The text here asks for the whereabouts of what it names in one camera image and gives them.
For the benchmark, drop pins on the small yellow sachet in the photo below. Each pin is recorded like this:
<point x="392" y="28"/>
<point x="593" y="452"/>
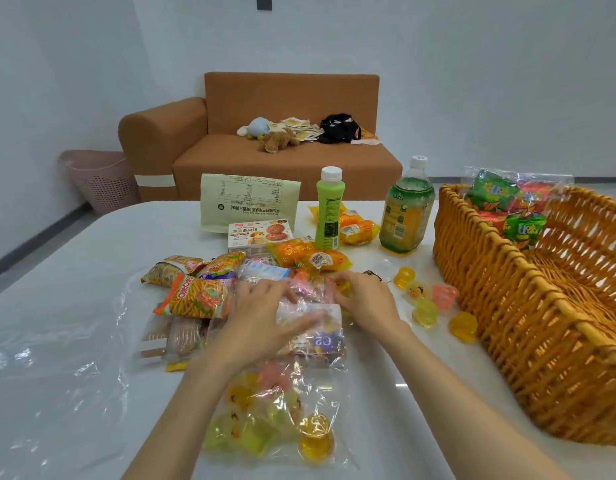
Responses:
<point x="176" y="366"/>

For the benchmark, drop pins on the person's right forearm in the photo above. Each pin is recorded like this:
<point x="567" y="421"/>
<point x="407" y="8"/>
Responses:
<point x="463" y="409"/>

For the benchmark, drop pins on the clear brown biscuit packet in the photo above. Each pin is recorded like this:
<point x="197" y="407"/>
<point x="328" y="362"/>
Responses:
<point x="175" y="337"/>

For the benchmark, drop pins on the person's right hand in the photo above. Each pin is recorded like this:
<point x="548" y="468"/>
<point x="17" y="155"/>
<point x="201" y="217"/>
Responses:
<point x="370" y="304"/>

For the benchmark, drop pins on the bag of green red snacks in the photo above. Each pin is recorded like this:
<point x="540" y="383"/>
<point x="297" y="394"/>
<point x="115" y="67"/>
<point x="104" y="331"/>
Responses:
<point x="508" y="204"/>

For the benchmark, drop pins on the pink plastic laundry basket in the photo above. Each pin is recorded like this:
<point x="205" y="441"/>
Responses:
<point x="105" y="182"/>

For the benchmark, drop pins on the person's right fingers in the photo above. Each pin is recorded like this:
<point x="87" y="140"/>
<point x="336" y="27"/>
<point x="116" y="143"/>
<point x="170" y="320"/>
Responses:
<point x="344" y="284"/>

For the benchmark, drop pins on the dark wall fixture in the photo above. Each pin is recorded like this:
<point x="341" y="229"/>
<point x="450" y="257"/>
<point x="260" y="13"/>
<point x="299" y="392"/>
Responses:
<point x="264" y="1"/>

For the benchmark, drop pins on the pile of pale paper sachets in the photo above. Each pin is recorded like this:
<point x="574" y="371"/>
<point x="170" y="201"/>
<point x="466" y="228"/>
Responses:
<point x="298" y="128"/>

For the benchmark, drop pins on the black bag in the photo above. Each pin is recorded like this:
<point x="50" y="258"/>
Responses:
<point x="338" y="128"/>

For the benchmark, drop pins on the blue plush toy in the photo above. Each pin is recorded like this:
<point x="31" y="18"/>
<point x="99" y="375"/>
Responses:
<point x="255" y="127"/>

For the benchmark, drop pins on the orange fabric sofa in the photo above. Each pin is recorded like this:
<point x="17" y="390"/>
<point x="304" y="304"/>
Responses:
<point x="288" y="164"/>

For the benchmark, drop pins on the heap of assorted jelly cups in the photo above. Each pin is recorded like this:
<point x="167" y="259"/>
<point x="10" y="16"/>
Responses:
<point x="268" y="419"/>

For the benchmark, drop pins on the small green drink bottle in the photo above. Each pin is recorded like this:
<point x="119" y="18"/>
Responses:
<point x="328" y="214"/>

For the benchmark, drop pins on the clear plastic bag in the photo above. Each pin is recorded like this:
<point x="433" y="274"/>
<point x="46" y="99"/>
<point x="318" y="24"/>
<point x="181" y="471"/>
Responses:
<point x="308" y="384"/>

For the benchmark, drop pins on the brown striped snack packet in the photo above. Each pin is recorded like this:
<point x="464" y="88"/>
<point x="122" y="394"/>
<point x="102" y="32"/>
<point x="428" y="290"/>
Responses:
<point x="168" y="270"/>

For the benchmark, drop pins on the beige paper pouch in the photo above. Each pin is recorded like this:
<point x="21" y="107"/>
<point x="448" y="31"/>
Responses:
<point x="248" y="199"/>

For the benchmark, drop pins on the orange stick snack packet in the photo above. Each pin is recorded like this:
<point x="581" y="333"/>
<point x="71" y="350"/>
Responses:
<point x="193" y="297"/>

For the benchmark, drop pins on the blue white snack packet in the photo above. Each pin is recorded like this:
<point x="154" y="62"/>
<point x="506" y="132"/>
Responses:
<point x="260" y="269"/>

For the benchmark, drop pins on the white cookie box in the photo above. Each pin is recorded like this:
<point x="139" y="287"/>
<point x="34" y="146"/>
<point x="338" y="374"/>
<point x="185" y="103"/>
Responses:
<point x="260" y="234"/>

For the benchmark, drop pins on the yellow-green jelly cup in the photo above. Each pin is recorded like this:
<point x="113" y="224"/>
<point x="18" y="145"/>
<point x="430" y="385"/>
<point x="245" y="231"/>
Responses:
<point x="425" y="313"/>

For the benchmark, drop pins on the orange bread packet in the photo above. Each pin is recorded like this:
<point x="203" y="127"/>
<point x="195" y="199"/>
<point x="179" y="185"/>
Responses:
<point x="325" y="260"/>
<point x="349" y="217"/>
<point x="290" y="252"/>
<point x="360" y="232"/>

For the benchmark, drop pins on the person's left thumb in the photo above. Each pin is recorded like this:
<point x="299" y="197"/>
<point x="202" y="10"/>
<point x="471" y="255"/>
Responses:
<point x="300" y="324"/>

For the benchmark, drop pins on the clear plastic sheet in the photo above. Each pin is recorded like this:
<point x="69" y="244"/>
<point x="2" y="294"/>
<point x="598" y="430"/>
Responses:
<point x="53" y="364"/>

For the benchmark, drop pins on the yellow jelly cup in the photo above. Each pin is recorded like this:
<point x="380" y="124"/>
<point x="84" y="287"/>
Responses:
<point x="404" y="278"/>
<point x="463" y="327"/>

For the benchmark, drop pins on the orange and white packet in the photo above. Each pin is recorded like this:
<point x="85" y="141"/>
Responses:
<point x="367" y="137"/>

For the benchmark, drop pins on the pink jelly cup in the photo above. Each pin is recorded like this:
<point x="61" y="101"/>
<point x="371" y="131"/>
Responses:
<point x="445" y="297"/>

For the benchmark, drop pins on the large green tea bottle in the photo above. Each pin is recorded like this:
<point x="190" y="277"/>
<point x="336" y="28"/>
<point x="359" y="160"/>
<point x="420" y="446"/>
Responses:
<point x="405" y="214"/>

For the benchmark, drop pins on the person's left forearm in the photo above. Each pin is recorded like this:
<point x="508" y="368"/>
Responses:
<point x="188" y="419"/>

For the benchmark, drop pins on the woven wicker basket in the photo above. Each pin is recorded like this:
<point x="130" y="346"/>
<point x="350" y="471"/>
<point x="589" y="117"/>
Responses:
<point x="538" y="314"/>

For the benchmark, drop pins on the brown plush toy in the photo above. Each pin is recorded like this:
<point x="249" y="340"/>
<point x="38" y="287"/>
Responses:
<point x="278" y="140"/>

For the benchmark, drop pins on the person's left hand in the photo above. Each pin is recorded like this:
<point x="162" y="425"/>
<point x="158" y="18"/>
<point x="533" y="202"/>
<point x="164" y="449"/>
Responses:
<point x="250" y="329"/>

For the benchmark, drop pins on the duck print jelly cup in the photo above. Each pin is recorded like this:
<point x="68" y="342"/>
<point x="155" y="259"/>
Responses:
<point x="418" y="292"/>

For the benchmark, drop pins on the yellow purple snack packet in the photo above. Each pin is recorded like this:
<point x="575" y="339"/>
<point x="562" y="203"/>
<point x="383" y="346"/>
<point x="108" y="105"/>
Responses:
<point x="220" y="265"/>

